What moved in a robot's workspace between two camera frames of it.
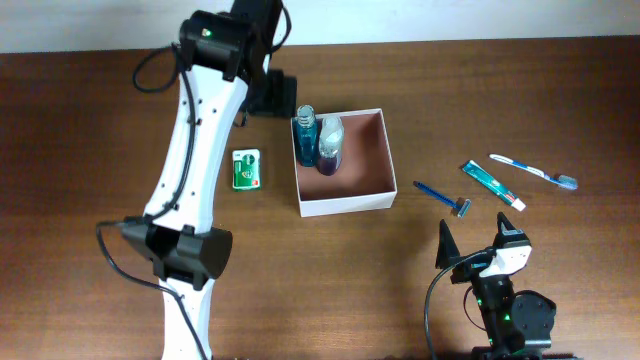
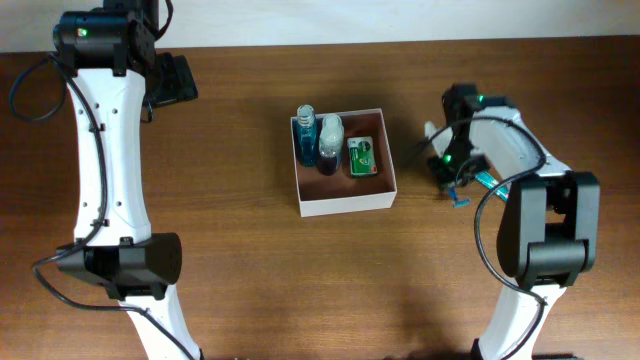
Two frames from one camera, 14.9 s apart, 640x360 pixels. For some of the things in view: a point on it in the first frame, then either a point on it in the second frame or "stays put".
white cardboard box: x=365 y=179 stays put
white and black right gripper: x=447 y=247 to x=447 y=178
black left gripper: x=282 y=99 to x=180 y=83
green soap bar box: x=246 y=170 to x=362 y=156
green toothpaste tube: x=476 y=173 stays put
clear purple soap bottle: x=330 y=145 stays put
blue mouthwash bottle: x=307 y=135 stays put
